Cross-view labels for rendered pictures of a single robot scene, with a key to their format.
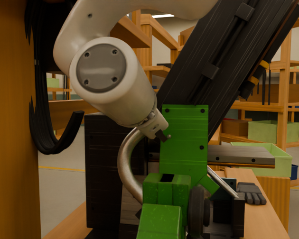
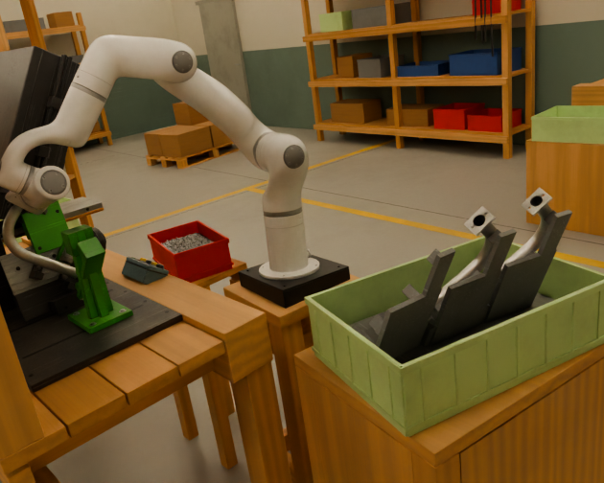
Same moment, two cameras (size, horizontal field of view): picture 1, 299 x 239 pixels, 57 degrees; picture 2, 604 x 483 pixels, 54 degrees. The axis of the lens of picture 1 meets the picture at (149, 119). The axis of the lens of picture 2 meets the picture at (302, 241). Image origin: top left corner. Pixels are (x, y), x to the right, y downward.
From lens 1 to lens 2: 1.34 m
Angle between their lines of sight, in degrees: 53
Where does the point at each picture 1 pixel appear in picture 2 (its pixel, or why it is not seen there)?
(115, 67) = (60, 180)
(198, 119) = not seen: hidden behind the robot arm
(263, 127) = not seen: hidden behind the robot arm
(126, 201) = (11, 276)
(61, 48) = (11, 175)
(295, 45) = not seen: outside the picture
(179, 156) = (43, 223)
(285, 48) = not seen: outside the picture
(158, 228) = (92, 248)
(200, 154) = (58, 216)
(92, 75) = (52, 187)
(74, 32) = (18, 165)
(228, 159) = (69, 215)
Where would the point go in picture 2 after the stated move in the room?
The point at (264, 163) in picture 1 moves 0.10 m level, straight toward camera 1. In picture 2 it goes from (95, 208) to (104, 214)
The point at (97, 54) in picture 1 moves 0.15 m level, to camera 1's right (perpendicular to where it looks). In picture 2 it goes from (49, 176) to (100, 160)
